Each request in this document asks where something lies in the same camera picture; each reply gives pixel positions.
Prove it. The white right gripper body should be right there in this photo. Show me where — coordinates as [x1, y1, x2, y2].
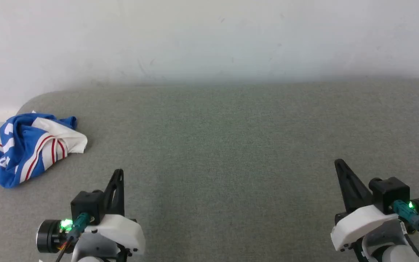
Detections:
[331, 205, 404, 251]

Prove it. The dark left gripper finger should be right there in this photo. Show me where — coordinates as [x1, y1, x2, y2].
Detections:
[102, 169, 125, 216]

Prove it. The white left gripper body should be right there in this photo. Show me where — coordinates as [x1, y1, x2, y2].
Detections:
[72, 215, 146, 262]

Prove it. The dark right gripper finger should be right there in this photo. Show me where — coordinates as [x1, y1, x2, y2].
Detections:
[334, 159, 373, 214]

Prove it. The blue white red-striped shirt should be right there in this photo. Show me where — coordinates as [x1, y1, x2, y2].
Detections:
[0, 112, 88, 189]

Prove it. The black cylindrical left gripper motor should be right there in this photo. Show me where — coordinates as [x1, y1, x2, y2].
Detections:
[36, 219, 72, 254]

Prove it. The grey upholstered sofa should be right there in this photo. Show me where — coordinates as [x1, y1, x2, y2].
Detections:
[0, 77, 419, 262]

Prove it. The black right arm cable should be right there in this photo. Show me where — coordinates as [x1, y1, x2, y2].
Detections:
[392, 199, 419, 262]

